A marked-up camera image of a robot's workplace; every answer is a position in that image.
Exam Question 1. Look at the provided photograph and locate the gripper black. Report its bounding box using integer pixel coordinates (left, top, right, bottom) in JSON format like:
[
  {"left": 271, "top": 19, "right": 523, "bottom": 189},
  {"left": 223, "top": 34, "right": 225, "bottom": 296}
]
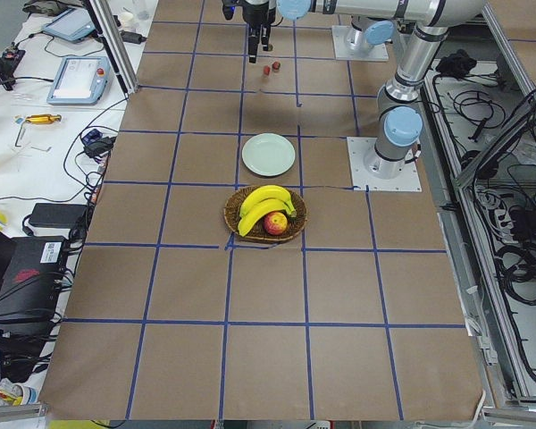
[{"left": 243, "top": 0, "right": 276, "bottom": 63}]

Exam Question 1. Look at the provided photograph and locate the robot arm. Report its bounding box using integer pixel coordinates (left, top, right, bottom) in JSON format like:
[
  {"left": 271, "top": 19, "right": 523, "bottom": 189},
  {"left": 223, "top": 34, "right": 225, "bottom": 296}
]
[{"left": 276, "top": 0, "right": 486, "bottom": 180}]

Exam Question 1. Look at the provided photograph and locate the pale green plate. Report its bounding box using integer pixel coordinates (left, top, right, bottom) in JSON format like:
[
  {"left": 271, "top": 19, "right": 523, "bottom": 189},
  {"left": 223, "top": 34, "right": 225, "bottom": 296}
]
[{"left": 241, "top": 133, "right": 296, "bottom": 177}]

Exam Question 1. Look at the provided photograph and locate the white cup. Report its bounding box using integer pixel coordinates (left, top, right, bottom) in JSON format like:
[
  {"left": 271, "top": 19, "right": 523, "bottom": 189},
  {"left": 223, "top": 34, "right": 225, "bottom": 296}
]
[{"left": 118, "top": 11, "right": 137, "bottom": 32}]

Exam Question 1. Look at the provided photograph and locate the yellow banana bunch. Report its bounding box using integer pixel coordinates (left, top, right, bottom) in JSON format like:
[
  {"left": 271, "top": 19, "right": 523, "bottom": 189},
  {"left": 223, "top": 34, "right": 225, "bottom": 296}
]
[{"left": 238, "top": 185, "right": 297, "bottom": 236}]

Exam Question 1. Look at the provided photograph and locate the woven wicker basket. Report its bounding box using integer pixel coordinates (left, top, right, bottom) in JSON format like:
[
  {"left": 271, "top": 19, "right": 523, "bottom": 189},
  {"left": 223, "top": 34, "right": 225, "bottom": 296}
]
[{"left": 223, "top": 185, "right": 307, "bottom": 243}]

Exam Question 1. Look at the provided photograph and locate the teach pendant near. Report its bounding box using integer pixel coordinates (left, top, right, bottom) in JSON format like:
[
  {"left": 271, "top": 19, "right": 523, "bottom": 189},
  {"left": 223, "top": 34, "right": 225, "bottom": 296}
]
[{"left": 46, "top": 56, "right": 112, "bottom": 105}]

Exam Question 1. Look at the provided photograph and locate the teach pendant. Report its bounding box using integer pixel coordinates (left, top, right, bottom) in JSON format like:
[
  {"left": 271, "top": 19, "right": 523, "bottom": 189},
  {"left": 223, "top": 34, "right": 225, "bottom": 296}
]
[
  {"left": 42, "top": 8, "right": 95, "bottom": 42},
  {"left": 46, "top": 56, "right": 112, "bottom": 105}
]

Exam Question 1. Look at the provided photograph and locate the red apple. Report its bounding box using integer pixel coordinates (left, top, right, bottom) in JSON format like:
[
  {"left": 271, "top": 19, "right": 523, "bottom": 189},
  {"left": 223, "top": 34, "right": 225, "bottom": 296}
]
[{"left": 263, "top": 212, "right": 289, "bottom": 236}]

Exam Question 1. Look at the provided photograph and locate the teach pendant far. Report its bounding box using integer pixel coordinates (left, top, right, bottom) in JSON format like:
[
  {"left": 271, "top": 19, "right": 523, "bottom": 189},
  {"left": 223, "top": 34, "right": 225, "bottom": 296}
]
[{"left": 42, "top": 8, "right": 95, "bottom": 42}]

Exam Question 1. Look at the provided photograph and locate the black power adapter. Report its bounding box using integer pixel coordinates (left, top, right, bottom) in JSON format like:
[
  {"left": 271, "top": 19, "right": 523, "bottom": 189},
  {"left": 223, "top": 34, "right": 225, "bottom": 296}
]
[{"left": 28, "top": 203, "right": 87, "bottom": 229}]

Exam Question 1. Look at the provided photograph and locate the black computer box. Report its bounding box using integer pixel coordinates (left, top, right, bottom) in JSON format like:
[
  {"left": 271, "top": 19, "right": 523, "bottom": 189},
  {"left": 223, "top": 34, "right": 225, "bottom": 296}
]
[{"left": 0, "top": 236, "right": 69, "bottom": 336}]

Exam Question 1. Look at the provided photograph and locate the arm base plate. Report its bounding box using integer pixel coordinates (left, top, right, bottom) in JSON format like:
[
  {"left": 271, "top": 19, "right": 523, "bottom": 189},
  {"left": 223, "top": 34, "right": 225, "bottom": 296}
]
[
  {"left": 347, "top": 137, "right": 422, "bottom": 192},
  {"left": 331, "top": 26, "right": 389, "bottom": 62}
]

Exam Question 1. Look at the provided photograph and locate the aluminium frame post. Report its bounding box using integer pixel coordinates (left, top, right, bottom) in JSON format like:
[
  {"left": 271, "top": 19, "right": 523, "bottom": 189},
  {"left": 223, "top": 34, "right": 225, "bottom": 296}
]
[{"left": 84, "top": 0, "right": 138, "bottom": 95}]

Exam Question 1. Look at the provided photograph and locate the yellow handled tool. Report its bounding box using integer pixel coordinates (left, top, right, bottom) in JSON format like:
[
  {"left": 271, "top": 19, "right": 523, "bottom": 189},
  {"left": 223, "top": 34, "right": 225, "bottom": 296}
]
[{"left": 25, "top": 114, "right": 62, "bottom": 125}]

